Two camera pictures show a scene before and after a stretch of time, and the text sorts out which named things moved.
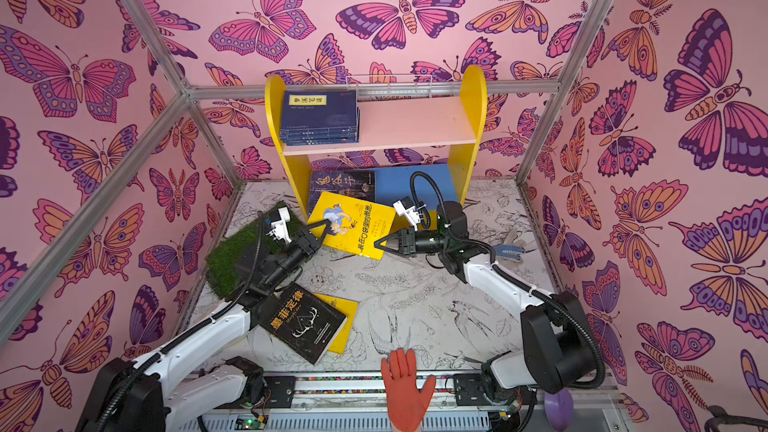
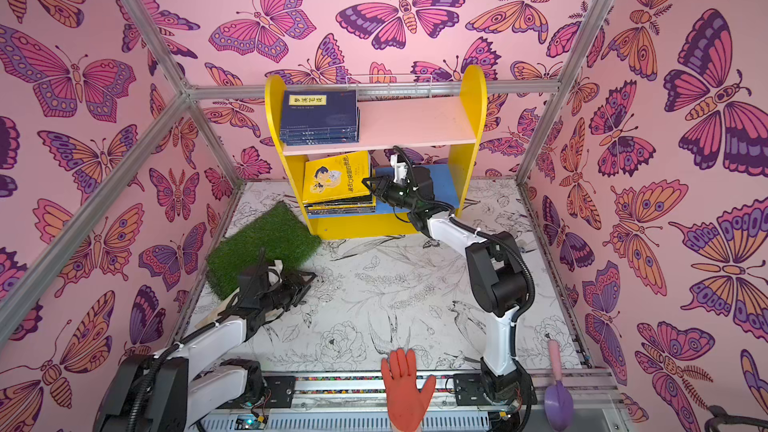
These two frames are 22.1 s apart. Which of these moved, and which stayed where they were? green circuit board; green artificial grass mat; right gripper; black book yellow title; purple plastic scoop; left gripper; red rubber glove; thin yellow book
Moved: left gripper; black book yellow title; thin yellow book; right gripper
Stayed: purple plastic scoop; green artificial grass mat; red rubber glove; green circuit board
